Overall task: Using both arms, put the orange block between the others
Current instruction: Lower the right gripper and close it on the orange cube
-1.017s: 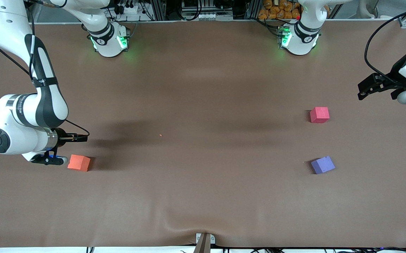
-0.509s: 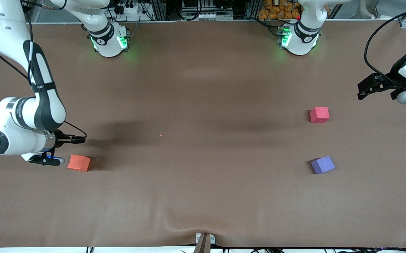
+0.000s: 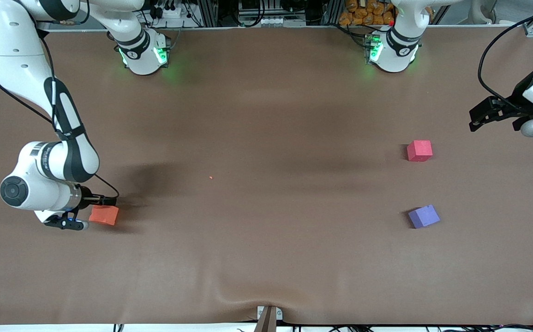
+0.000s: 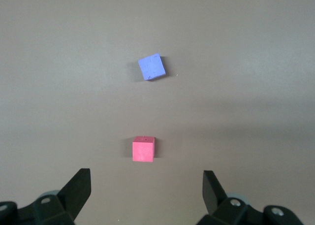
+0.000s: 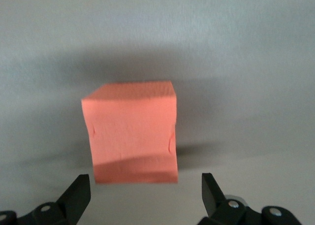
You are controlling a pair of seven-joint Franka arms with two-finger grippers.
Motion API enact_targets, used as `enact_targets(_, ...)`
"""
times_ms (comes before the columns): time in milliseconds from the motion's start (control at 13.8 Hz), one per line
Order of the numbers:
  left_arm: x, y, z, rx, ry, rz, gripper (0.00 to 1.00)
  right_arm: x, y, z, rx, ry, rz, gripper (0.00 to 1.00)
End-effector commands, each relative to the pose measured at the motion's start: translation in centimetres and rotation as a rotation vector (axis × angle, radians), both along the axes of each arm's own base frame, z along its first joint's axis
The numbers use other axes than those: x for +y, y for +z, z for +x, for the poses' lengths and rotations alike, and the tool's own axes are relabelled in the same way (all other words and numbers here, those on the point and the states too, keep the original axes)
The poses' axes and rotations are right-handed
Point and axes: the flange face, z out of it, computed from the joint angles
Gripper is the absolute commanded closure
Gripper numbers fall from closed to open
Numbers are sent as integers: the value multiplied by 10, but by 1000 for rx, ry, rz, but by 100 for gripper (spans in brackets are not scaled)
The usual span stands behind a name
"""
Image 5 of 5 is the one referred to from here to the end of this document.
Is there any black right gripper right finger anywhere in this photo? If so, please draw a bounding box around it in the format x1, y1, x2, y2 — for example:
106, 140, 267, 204
198, 172, 303, 225

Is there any orange foam block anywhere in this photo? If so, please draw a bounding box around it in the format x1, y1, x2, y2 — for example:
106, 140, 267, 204
81, 80, 179, 185

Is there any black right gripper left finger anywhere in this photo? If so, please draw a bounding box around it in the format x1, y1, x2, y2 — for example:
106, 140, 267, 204
0, 174, 92, 225

